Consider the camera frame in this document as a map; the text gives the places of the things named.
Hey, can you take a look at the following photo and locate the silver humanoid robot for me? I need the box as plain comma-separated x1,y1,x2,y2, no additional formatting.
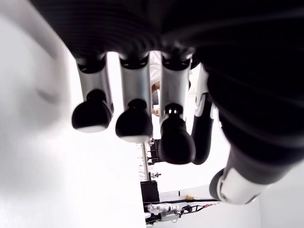
146,203,181,216

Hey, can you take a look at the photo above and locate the metal rail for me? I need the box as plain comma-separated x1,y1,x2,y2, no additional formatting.
137,141,150,181

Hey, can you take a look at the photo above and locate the black bracket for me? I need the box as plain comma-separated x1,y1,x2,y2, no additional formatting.
147,139,162,164

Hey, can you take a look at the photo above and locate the person in white shirt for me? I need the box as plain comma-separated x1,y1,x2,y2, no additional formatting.
149,51,193,117

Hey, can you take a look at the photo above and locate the black cabinet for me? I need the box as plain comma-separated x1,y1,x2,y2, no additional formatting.
140,180,160,202

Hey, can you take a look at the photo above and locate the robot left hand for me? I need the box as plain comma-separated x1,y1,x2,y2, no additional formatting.
28,0,304,205

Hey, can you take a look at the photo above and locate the black frame with red wires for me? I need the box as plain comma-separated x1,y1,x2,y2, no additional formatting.
180,201,221,214

